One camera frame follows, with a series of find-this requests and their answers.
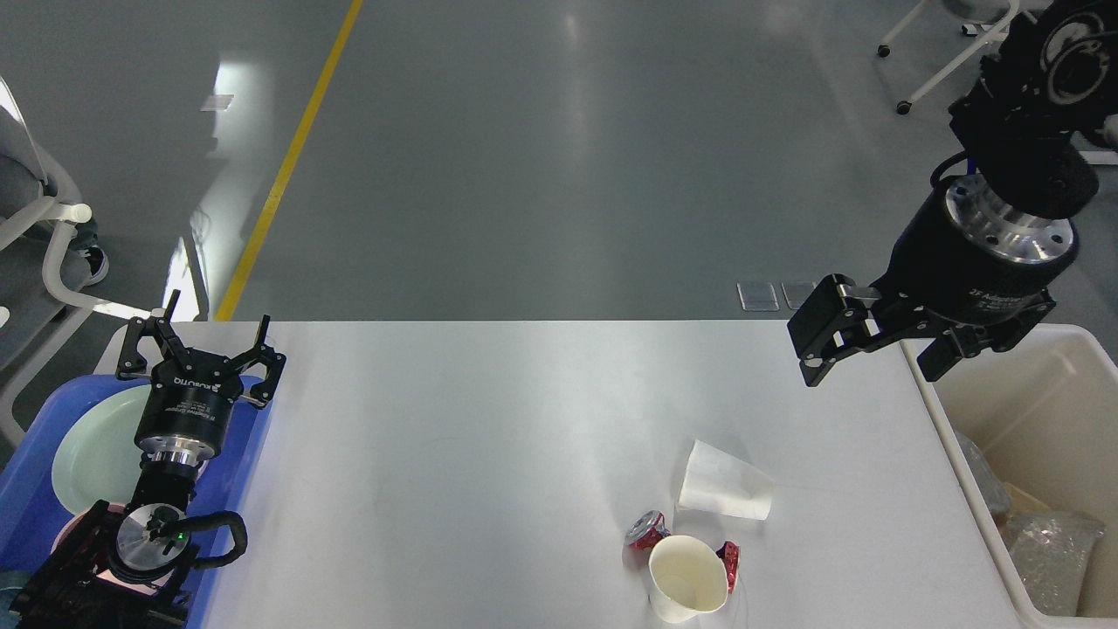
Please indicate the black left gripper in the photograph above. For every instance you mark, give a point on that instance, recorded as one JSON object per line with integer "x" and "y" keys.
{"x": 191, "y": 398}

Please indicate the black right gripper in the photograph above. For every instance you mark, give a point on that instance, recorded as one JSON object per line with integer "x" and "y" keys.
{"x": 969, "y": 271}

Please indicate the light green plate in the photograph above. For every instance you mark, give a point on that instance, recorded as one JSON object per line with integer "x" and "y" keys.
{"x": 98, "y": 459}

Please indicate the pink mug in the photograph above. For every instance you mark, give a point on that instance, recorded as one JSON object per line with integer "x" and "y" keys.
{"x": 103, "y": 573}

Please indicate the brown paper bag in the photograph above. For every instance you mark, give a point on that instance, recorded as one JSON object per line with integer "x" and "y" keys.
{"x": 1017, "y": 501}

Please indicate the aluminium foil tray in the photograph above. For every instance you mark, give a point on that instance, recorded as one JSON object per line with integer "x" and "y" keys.
{"x": 1051, "y": 551}

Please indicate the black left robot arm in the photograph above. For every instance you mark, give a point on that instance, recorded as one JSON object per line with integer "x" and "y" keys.
{"x": 127, "y": 567}

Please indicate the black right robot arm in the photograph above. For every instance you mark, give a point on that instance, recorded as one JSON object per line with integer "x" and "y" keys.
{"x": 1053, "y": 76}

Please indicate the person in grey sweater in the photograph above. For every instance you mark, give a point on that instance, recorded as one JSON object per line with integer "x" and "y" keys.
{"x": 86, "y": 244}

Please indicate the beige waste bin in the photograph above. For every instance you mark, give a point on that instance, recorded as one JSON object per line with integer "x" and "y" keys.
{"x": 1044, "y": 416}

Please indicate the white napkin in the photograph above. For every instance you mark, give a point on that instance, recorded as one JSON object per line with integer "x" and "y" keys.
{"x": 720, "y": 483}

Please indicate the red foil wrapper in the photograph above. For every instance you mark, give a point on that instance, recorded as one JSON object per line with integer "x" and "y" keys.
{"x": 650, "y": 529}

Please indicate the white paper cup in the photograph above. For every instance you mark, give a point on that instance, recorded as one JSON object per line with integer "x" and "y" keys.
{"x": 688, "y": 579}

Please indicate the white office chair right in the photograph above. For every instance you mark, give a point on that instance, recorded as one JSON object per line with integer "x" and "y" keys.
{"x": 979, "y": 27}

